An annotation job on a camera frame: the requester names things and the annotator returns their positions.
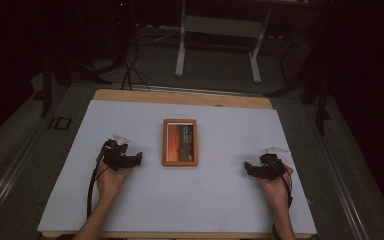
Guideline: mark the black floor bracket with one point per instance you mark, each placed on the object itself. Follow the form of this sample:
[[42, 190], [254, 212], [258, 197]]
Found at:
[[60, 123]]

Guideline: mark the person's left hand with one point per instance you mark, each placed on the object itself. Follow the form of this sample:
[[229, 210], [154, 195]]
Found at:
[[110, 183]]

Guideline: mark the metal floor rail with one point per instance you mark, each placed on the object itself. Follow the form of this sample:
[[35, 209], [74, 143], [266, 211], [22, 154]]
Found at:
[[343, 186], [3, 190]]

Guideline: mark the person's right hand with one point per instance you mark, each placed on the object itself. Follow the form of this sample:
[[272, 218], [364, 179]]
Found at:
[[276, 191]]

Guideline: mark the white metal desk frame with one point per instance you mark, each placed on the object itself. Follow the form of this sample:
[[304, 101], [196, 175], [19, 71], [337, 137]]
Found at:
[[220, 30]]

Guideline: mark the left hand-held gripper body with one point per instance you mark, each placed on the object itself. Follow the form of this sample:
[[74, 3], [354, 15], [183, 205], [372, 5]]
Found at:
[[115, 156]]

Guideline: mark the orange wooden box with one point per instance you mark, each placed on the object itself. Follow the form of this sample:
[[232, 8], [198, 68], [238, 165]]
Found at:
[[180, 142]]

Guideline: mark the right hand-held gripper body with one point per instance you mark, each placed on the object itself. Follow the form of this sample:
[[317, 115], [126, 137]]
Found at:
[[270, 166]]

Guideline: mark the black metal stand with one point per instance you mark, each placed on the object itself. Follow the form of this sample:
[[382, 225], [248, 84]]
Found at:
[[51, 76], [320, 93]]

